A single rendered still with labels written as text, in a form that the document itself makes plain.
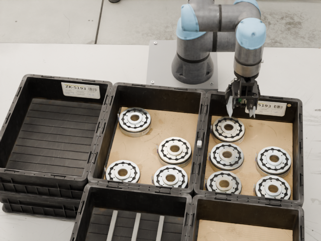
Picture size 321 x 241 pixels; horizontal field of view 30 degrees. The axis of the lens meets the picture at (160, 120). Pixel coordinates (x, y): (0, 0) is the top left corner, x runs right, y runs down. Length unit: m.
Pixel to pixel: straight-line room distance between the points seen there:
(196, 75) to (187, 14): 0.46
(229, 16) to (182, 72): 0.49
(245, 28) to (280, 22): 2.10
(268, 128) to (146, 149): 0.40
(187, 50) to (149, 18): 1.65
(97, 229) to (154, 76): 0.66
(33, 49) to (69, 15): 1.30
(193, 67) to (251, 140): 0.34
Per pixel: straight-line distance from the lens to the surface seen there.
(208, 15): 1.65
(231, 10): 1.66
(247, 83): 1.66
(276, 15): 3.72
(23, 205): 1.89
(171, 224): 1.72
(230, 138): 1.87
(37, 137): 1.95
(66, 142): 1.92
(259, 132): 1.94
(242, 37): 1.58
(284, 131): 1.95
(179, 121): 1.95
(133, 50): 2.39
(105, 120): 1.83
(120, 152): 1.87
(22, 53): 2.45
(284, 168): 1.82
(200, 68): 2.07
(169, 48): 2.24
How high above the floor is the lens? 2.29
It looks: 48 degrees down
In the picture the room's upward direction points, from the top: 1 degrees counter-clockwise
